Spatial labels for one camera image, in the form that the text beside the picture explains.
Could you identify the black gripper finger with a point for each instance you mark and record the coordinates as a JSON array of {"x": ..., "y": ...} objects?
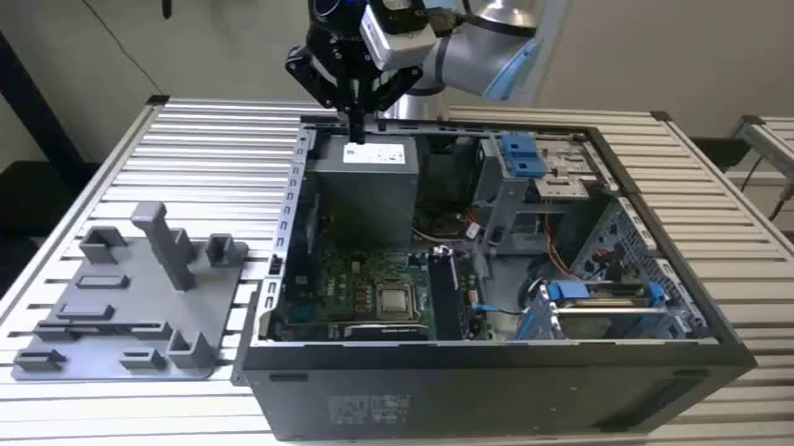
[
  {"x": 316, "y": 76},
  {"x": 396, "y": 88}
]

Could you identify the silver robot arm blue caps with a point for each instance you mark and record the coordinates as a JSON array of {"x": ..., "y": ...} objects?
[{"x": 483, "y": 60}]

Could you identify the blue disk carrier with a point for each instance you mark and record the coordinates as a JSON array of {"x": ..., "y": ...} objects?
[{"x": 518, "y": 148}]

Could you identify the grey power supply unit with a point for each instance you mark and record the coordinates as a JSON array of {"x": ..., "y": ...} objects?
[{"x": 366, "y": 200}]

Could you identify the black table corner cap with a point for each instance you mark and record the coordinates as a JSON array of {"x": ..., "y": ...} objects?
[
  {"x": 661, "y": 116},
  {"x": 157, "y": 99}
]

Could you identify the silver drive cage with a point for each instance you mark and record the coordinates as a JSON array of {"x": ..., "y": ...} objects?
[{"x": 558, "y": 186}]

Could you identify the green motherboard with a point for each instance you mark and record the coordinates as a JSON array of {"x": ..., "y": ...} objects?
[{"x": 347, "y": 279}]

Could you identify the silver CPU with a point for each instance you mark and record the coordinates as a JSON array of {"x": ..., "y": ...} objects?
[{"x": 395, "y": 302}]

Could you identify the black graphics card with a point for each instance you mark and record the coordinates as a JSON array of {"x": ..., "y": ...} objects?
[{"x": 384, "y": 331}]

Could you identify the grey plastic parts rack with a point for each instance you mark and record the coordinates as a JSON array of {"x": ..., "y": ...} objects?
[{"x": 124, "y": 297}]

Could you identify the hard disk in blue carrier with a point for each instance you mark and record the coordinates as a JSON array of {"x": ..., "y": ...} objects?
[{"x": 595, "y": 306}]

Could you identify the neighbouring aluminium slat table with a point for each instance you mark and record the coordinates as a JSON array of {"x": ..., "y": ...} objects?
[{"x": 763, "y": 139}]

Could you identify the black open PC case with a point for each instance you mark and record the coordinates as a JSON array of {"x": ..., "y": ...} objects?
[{"x": 496, "y": 395}]

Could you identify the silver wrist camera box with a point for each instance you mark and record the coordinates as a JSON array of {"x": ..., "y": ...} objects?
[{"x": 396, "y": 42}]

